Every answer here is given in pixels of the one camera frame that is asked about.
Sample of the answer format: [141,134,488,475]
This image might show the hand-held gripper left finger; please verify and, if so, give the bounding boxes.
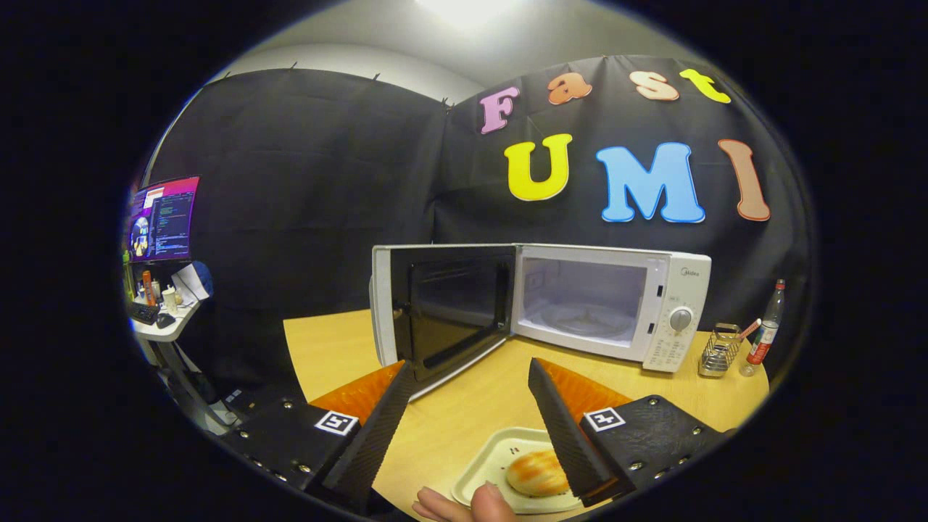
[217,360,416,515]

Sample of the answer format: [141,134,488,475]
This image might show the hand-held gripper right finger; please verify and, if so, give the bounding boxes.
[527,357,729,508]

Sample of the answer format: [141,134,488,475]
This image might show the glazed bread bun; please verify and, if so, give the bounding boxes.
[505,449,571,498]

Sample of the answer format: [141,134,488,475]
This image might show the white microwave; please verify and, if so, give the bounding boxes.
[369,243,713,402]

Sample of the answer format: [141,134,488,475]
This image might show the cream plastic tray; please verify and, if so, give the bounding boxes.
[451,427,584,515]

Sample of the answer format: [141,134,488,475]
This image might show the clear plastic bottle red cap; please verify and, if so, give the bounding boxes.
[739,279,786,378]

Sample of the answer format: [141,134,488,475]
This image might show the white office desk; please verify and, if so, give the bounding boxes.
[129,290,240,436]

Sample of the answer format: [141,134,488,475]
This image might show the white papers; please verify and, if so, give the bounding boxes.
[173,262,211,302]

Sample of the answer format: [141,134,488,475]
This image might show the black backdrop cloth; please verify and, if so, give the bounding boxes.
[138,54,809,407]

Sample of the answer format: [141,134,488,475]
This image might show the computer monitor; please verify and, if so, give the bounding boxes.
[128,176,200,263]

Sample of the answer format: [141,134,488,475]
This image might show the metal wire basket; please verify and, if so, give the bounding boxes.
[698,323,742,378]

